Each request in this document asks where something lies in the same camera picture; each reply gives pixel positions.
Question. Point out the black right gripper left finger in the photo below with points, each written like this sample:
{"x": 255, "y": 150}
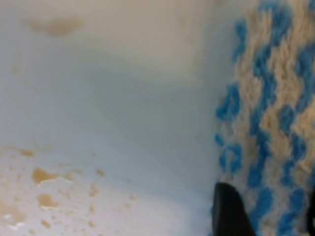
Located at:
{"x": 229, "y": 217}

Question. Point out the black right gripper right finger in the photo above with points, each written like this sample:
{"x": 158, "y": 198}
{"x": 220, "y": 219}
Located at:
{"x": 311, "y": 219}

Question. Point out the blue white striped rag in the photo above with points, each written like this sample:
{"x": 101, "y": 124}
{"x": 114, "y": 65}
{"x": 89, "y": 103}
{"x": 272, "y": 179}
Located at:
{"x": 267, "y": 117}

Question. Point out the brown coffee stain puddle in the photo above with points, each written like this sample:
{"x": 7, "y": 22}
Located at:
{"x": 39, "y": 200}

